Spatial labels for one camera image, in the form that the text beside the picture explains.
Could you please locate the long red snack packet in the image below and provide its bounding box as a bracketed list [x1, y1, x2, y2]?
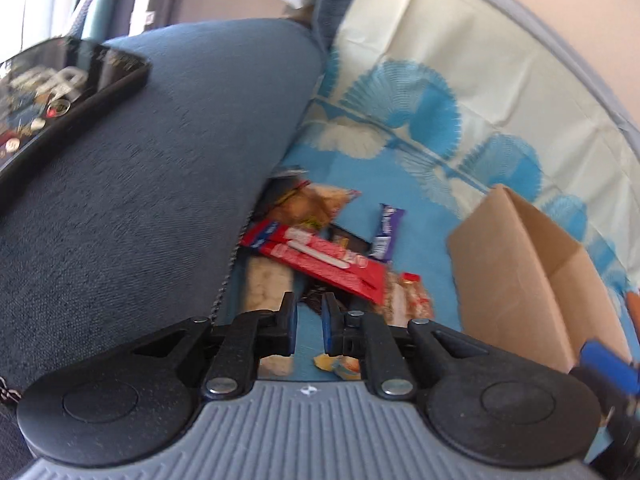
[241, 220, 386, 304]

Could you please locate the yellow orange snack wrapper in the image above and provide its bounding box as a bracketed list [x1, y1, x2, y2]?
[314, 354, 361, 380]

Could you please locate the dark brown chocolate bar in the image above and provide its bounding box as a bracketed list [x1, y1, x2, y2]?
[300, 224, 371, 315]

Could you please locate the clear bag of round crackers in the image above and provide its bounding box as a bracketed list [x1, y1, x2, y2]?
[250, 166, 361, 233]

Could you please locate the beige snack packet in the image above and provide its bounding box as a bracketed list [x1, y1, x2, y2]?
[243, 256, 294, 379]

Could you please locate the blue white patterned sofa cover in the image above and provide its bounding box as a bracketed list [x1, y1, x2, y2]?
[284, 0, 639, 361]

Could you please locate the brown cardboard box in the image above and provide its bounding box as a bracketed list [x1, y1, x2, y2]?
[447, 185, 631, 372]

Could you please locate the purple chocolate bar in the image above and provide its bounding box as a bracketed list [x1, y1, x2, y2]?
[369, 204, 406, 263]

